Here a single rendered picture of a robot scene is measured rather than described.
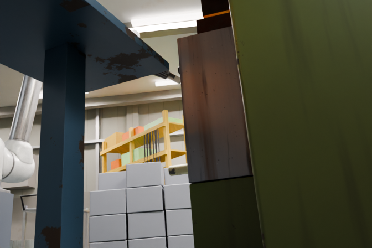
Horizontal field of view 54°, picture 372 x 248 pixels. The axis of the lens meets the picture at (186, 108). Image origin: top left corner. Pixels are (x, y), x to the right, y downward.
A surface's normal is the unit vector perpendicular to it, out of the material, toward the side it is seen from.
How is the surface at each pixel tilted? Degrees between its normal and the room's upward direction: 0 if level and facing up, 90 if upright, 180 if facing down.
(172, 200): 90
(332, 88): 90
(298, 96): 90
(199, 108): 90
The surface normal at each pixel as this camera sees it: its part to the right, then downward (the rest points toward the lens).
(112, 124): -0.07, -0.33
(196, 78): -0.29, -0.30
